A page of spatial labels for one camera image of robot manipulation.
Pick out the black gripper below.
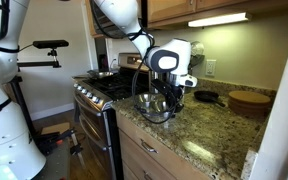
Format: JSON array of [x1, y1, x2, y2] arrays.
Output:
[[151, 79, 186, 115]]

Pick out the silver metal bowl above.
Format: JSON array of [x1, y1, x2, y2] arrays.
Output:
[[133, 93, 172, 119]]

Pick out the black cast iron skillet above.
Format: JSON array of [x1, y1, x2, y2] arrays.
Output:
[[193, 90, 226, 108]]

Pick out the metal serving utensil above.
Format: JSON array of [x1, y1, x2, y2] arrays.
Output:
[[190, 54, 206, 68]]

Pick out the lower drawer cabinet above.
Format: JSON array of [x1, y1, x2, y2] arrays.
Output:
[[115, 111, 212, 180]]

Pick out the round wooden board stack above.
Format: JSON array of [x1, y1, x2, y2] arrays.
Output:
[[227, 90, 272, 118]]

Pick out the silver frying pan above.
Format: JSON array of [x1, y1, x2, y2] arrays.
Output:
[[86, 69, 118, 80]]

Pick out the stainless steel gas stove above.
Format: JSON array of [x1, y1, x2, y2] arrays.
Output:
[[72, 52, 152, 180]]

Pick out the wooden upper kitchen cabinets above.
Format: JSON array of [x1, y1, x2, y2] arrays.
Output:
[[85, 0, 288, 38]]

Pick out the under-cabinet strip light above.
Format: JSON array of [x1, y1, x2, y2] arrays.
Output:
[[187, 12, 253, 28]]

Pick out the flat cardboard piece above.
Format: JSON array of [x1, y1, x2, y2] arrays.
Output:
[[40, 121, 72, 136]]

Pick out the black clamp with red grip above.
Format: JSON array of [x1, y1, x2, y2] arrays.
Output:
[[33, 128, 85, 168]]

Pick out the robot mounting table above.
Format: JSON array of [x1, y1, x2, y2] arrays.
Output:
[[33, 139, 72, 180]]

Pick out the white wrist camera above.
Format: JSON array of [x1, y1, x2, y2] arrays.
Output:
[[180, 74, 198, 88]]

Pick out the white wall outlet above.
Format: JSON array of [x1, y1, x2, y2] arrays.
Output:
[[205, 59, 217, 78]]

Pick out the black stereo camera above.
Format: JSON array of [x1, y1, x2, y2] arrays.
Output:
[[32, 39, 70, 50]]

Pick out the black camera stand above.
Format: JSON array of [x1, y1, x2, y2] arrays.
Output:
[[8, 48, 62, 139]]

